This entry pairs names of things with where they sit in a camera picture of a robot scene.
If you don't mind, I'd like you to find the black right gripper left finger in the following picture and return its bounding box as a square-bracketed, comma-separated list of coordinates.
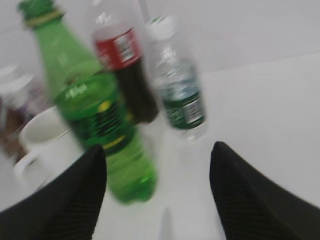
[0, 145, 107, 240]

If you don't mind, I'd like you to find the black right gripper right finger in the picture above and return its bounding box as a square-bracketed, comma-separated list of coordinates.
[209, 141, 320, 240]

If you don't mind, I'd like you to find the green plastic soda bottle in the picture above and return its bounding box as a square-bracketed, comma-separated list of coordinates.
[17, 0, 157, 204]

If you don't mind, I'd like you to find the white ceramic mug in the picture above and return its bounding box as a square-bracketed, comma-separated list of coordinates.
[13, 106, 85, 191]

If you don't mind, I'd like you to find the brown Nescafe coffee bottle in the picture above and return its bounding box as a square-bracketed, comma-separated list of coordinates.
[0, 65, 52, 163]

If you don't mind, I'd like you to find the clear water bottle green label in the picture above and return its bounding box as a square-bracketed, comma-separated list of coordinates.
[146, 15, 207, 140]

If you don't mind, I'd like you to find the cola bottle red label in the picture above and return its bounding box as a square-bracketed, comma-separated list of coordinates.
[87, 0, 159, 123]

